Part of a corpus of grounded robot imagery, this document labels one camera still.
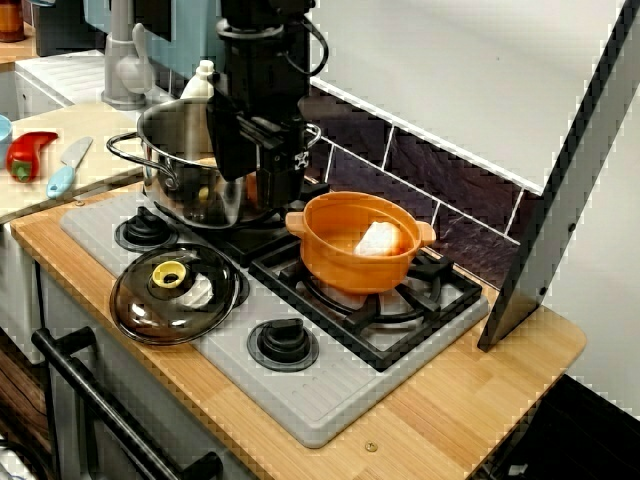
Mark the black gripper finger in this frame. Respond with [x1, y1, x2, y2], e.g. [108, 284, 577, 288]
[257, 143, 307, 211]
[206, 97, 261, 182]

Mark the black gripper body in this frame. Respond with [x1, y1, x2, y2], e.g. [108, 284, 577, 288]
[204, 27, 312, 151]

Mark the stainless steel pot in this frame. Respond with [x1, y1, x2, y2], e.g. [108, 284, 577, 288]
[106, 97, 322, 231]

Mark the salmon sushi toy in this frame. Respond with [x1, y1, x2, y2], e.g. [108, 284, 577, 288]
[353, 221, 405, 259]

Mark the smoked glass lid yellow knob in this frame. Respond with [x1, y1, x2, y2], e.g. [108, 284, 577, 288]
[108, 243, 241, 347]

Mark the black burner grate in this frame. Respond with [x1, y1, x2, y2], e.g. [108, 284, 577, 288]
[248, 239, 485, 374]
[219, 169, 332, 269]

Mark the white toy detergent bottle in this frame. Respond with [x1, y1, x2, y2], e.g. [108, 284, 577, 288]
[179, 59, 219, 101]

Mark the light blue cabinet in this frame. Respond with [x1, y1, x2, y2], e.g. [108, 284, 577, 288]
[82, 0, 226, 81]

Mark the orange toy pot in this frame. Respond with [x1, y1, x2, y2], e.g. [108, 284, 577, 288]
[285, 192, 439, 296]

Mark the pale wooden cutting board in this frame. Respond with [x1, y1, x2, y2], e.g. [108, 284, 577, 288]
[0, 102, 146, 225]

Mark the grey toy faucet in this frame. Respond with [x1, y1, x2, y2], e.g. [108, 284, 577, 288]
[101, 0, 154, 111]

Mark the white sink counter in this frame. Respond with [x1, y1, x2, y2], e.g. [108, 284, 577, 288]
[13, 48, 109, 121]

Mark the dark tile backsplash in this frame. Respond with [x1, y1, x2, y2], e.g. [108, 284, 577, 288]
[149, 74, 544, 301]

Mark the red toy pepper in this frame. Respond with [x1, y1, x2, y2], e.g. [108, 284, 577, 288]
[5, 130, 60, 184]

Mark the grey toy stove panel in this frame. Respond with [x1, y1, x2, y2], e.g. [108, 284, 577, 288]
[59, 189, 490, 450]

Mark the light blue bowl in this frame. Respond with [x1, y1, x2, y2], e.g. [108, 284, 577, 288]
[0, 114, 14, 171]

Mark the wooden side table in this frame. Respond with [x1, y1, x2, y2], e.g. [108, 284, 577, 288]
[0, 22, 41, 71]

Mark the brown jar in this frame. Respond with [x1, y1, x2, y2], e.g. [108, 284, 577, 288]
[0, 0, 26, 44]

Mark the white toy oven cabinet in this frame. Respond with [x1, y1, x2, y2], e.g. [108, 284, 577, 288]
[0, 219, 251, 480]

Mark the dark grey hood support panel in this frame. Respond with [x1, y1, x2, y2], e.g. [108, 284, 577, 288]
[477, 0, 640, 354]

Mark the bamboo wooden countertop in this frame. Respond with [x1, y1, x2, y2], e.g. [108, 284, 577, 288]
[9, 184, 587, 480]

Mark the black base table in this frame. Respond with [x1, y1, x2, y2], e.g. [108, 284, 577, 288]
[469, 374, 640, 480]

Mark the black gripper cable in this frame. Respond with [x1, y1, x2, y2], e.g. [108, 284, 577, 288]
[284, 14, 331, 76]

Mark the toy knife blue handle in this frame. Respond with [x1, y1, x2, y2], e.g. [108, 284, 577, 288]
[45, 136, 95, 200]

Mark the black oven door handle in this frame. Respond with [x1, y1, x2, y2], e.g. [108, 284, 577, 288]
[30, 326, 225, 480]

